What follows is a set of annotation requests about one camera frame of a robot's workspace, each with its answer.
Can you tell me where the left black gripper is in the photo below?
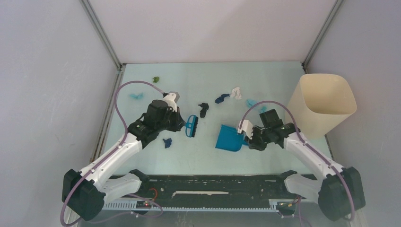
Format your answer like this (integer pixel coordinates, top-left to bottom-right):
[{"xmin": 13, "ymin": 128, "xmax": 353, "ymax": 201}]
[{"xmin": 156, "ymin": 105, "xmax": 185, "ymax": 132}]

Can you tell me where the blue hand brush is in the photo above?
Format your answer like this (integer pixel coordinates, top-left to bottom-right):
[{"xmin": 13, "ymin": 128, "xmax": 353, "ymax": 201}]
[{"xmin": 185, "ymin": 114, "xmax": 199, "ymax": 138}]

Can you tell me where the blue dustpan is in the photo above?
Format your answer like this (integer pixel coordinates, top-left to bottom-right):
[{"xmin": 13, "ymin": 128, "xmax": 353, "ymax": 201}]
[{"xmin": 215, "ymin": 125, "xmax": 248, "ymax": 152}]

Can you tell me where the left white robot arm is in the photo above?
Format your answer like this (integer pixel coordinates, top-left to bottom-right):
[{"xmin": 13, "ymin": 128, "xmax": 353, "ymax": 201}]
[{"xmin": 60, "ymin": 96, "xmax": 185, "ymax": 227}]

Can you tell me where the blue paper scrap near left arm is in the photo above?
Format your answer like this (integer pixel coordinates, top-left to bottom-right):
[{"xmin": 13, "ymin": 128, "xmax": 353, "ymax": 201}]
[{"xmin": 163, "ymin": 138, "xmax": 172, "ymax": 148}]

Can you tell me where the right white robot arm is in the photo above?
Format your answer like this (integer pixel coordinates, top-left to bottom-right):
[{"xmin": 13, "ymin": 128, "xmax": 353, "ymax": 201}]
[{"xmin": 238, "ymin": 109, "xmax": 366, "ymax": 221}]

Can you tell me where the black paper scrap centre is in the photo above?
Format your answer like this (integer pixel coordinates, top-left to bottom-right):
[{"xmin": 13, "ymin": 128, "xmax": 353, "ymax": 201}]
[{"xmin": 199, "ymin": 103, "xmax": 209, "ymax": 118}]

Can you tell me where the teal paper scrap right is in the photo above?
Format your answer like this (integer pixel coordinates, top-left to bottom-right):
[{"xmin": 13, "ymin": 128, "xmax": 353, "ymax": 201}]
[{"xmin": 246, "ymin": 99, "xmax": 269, "ymax": 114}]

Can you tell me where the teal paper scrap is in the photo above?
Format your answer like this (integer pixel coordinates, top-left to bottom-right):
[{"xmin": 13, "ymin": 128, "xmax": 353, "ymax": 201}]
[
  {"xmin": 129, "ymin": 92, "xmax": 144, "ymax": 100},
  {"xmin": 246, "ymin": 99, "xmax": 269, "ymax": 114}
]

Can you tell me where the dark blue paper scrap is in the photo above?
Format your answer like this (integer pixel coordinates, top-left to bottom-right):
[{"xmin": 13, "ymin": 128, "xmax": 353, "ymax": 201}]
[{"xmin": 215, "ymin": 94, "xmax": 230, "ymax": 104}]

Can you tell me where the teal paper scrap left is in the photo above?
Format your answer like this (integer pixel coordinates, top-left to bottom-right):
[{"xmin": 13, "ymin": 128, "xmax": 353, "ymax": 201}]
[{"xmin": 129, "ymin": 92, "xmax": 144, "ymax": 100}]

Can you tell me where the white paper scrap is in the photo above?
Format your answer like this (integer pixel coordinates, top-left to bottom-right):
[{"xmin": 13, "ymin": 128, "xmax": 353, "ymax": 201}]
[{"xmin": 230, "ymin": 87, "xmax": 242, "ymax": 100}]

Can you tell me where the cream waste bin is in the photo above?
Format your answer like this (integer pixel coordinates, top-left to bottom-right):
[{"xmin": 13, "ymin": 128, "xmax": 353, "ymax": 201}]
[{"xmin": 287, "ymin": 73, "xmax": 357, "ymax": 139}]

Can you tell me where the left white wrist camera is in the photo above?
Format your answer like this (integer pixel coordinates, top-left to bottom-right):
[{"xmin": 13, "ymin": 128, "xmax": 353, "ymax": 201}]
[{"xmin": 163, "ymin": 92, "xmax": 180, "ymax": 112}]

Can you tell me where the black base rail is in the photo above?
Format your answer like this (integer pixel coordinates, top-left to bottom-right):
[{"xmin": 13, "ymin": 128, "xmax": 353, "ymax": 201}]
[{"xmin": 109, "ymin": 174, "xmax": 317, "ymax": 210}]

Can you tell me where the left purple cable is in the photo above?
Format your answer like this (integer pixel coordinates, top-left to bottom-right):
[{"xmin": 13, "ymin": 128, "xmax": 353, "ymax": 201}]
[{"xmin": 60, "ymin": 80, "xmax": 165, "ymax": 227}]

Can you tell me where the right aluminium frame post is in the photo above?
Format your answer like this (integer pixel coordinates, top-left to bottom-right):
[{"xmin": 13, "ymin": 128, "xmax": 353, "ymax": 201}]
[{"xmin": 302, "ymin": 0, "xmax": 345, "ymax": 73}]

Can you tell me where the aluminium frame post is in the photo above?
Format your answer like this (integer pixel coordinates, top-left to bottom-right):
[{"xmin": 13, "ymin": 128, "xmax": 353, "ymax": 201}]
[
  {"xmin": 79, "ymin": 0, "xmax": 122, "ymax": 70},
  {"xmin": 302, "ymin": 0, "xmax": 345, "ymax": 73}
]

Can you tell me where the white cable duct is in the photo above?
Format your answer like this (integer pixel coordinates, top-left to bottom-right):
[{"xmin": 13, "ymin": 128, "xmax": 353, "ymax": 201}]
[{"xmin": 102, "ymin": 200, "xmax": 285, "ymax": 212}]

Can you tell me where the left aluminium frame post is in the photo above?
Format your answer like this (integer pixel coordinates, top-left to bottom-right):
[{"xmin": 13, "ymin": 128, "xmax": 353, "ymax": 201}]
[{"xmin": 79, "ymin": 0, "xmax": 122, "ymax": 70}]

